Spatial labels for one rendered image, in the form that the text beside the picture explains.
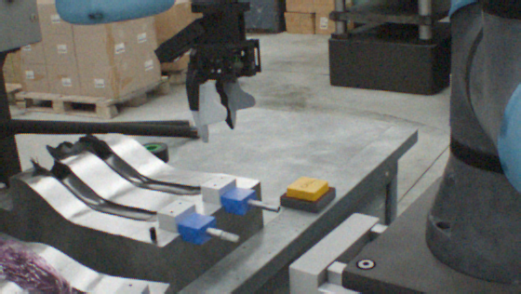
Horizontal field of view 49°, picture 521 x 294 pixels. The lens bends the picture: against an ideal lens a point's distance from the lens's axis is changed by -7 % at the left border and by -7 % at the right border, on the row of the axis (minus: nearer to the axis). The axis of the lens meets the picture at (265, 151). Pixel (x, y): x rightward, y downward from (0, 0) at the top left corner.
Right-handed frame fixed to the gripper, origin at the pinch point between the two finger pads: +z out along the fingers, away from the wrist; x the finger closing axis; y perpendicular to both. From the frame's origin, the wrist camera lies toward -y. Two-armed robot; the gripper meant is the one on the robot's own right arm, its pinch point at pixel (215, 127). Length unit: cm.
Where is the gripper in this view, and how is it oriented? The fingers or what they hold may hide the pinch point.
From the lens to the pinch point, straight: 96.9
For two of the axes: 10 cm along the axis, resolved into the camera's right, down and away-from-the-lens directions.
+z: 0.7, 9.4, 3.5
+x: 5.4, -3.3, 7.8
